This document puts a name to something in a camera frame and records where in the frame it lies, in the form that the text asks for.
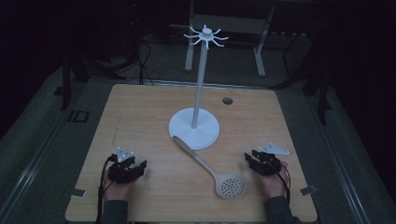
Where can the white table frame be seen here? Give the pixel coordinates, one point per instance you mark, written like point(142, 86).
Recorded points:
point(260, 46)

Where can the person's right hand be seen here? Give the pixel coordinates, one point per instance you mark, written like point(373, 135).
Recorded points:
point(274, 185)

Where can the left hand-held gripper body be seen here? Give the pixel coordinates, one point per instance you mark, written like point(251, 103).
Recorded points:
point(120, 172)

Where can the grey tape strip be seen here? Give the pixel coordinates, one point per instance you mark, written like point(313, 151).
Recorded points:
point(77, 193)
point(308, 190)

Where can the black floor socket box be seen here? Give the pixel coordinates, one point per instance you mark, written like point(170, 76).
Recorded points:
point(79, 116)

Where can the person's left hand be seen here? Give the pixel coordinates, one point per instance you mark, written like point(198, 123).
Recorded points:
point(117, 189)

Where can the black metal stand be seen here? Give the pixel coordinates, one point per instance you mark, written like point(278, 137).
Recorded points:
point(322, 93)
point(66, 87)

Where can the grey slotted spoon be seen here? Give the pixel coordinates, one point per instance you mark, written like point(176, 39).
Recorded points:
point(229, 183)

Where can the white hook stand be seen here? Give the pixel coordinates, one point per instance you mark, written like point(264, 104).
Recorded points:
point(194, 127)

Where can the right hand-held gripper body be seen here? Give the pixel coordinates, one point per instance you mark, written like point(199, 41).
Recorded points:
point(267, 163)

